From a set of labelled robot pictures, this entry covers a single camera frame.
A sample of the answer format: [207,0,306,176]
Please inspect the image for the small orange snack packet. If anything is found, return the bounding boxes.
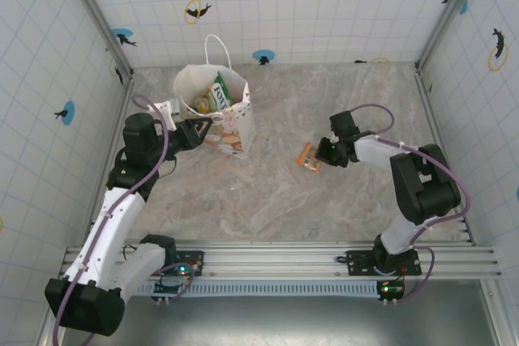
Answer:
[295,142,325,176]

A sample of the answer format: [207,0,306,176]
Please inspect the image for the paper bag with cartoon animals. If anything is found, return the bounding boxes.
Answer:
[173,33,255,160]

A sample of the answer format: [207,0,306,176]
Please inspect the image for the green Fox's candy packet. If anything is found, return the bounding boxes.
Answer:
[193,72,235,115]

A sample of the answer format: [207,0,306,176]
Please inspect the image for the controller board with green light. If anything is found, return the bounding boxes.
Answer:
[375,280,405,299]
[153,264,194,297]

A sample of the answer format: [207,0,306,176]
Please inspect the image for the aluminium side rail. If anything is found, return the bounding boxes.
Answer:
[415,64,478,246]
[87,74,137,241]

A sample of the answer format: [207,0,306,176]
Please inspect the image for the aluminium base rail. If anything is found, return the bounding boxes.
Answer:
[60,240,504,282]

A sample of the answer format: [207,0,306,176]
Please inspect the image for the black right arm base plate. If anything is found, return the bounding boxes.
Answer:
[345,248,422,278]

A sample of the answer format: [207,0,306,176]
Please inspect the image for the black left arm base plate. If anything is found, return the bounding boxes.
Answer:
[174,249,206,279]

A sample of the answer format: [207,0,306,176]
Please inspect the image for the aluminium frame post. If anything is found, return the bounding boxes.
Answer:
[60,0,135,79]
[415,0,487,71]

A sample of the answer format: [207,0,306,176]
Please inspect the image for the white slotted cable duct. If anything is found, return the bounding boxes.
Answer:
[137,280,384,297]

